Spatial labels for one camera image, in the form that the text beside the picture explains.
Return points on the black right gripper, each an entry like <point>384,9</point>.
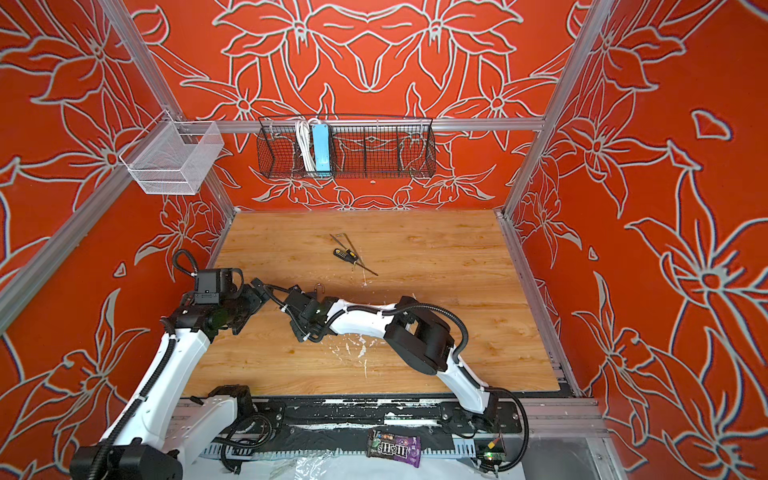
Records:
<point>297,309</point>

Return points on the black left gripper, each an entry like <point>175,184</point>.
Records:
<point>245,300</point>

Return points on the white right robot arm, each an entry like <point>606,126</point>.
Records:
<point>428,338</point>

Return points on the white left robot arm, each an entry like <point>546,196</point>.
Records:
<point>154,437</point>

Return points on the thin metal rods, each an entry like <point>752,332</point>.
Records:
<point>343,240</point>

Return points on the purple candy bag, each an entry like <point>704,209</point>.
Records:
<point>389,446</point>

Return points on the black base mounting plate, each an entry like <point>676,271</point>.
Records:
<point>349,412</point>

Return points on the light blue box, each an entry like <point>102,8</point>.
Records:
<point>321,143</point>

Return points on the aluminium horizontal rear bar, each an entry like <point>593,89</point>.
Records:
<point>441,125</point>

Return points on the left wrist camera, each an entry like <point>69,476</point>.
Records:
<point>214,286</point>

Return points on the clear plastic wall bin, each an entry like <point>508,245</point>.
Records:
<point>172,157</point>

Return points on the black wire wall basket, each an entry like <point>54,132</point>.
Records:
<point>355,152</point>

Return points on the aluminium left side rail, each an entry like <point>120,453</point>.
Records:
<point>25,285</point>

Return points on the aluminium frame post left rear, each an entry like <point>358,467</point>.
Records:
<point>122,22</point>

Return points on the aluminium frame post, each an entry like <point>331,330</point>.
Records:
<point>122,22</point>
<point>583,44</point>

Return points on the aluminium table edge rail right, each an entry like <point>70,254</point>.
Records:
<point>538,307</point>

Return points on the aluminium frame post right rear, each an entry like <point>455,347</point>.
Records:
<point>583,44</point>

